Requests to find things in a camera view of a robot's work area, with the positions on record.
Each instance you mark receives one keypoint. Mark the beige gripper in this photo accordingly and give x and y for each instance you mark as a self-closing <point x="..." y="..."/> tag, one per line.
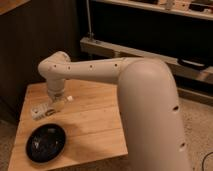
<point x="55" y="95"/>

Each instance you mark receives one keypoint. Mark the clear plastic bottle white cap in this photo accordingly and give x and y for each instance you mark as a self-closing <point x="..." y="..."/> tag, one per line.
<point x="39" y="111"/>

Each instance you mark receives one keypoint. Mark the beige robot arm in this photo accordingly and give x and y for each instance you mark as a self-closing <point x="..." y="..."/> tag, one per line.
<point x="148" y="105"/>

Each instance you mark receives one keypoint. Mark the black ceramic bowl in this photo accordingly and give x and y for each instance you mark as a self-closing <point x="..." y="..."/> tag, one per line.
<point x="45" y="143"/>

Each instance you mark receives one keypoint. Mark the wooden table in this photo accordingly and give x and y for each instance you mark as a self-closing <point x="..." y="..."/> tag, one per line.
<point x="91" y="122"/>

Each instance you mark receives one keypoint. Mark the metal vertical pole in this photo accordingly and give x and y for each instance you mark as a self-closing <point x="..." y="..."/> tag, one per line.
<point x="90" y="31"/>

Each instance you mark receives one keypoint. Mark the black handle object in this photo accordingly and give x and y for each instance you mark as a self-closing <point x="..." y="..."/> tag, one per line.
<point x="192" y="65"/>

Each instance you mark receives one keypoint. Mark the grey metal rail beam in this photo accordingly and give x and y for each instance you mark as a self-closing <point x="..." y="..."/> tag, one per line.
<point x="180" y="67"/>

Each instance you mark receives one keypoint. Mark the wooden wall shelf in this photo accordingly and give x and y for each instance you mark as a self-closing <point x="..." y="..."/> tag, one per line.
<point x="176" y="7"/>

